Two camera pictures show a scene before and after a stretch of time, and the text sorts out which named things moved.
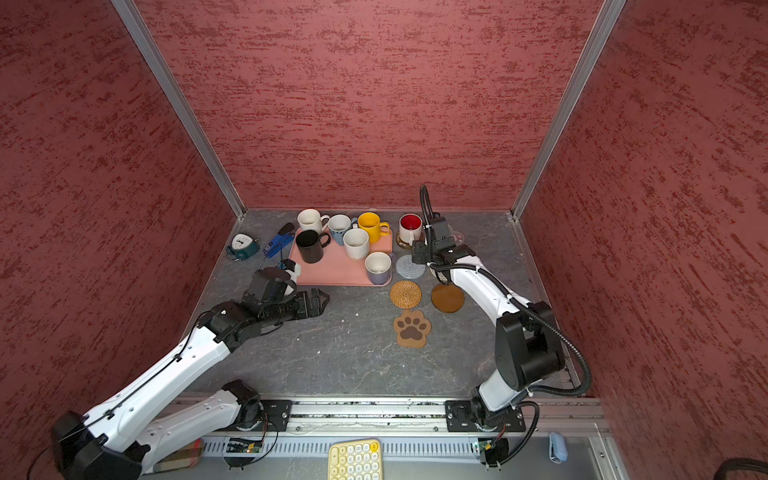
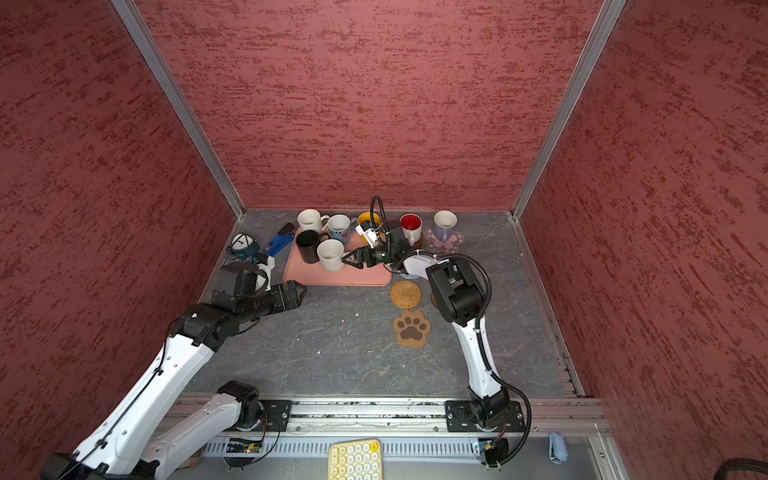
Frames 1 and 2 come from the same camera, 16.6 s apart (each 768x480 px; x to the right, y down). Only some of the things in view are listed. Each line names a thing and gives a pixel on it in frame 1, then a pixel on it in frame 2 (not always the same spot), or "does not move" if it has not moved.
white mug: (356, 243) to (330, 252)
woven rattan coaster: (405, 294) does not move
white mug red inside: (410, 227) does not move
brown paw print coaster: (411, 329) does not move
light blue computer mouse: (557, 448) does not move
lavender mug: (378, 265) to (444, 223)
